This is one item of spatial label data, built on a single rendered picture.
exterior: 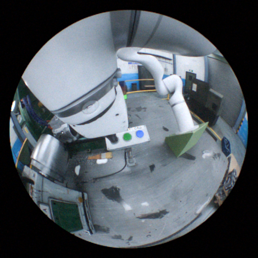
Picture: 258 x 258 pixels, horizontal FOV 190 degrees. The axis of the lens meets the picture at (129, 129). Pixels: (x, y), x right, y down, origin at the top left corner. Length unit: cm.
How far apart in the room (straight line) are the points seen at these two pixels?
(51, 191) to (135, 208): 41
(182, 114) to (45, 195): 78
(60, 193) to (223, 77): 701
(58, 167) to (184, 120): 72
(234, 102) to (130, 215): 661
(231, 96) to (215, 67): 212
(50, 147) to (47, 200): 25
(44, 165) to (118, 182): 41
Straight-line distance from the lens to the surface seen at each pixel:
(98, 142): 58
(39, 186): 35
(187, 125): 52
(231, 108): 648
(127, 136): 28
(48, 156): 41
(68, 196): 44
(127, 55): 47
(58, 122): 61
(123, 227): 55
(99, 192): 53
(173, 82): 59
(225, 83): 656
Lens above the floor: 128
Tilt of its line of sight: 41 degrees down
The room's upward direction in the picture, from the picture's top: 7 degrees counter-clockwise
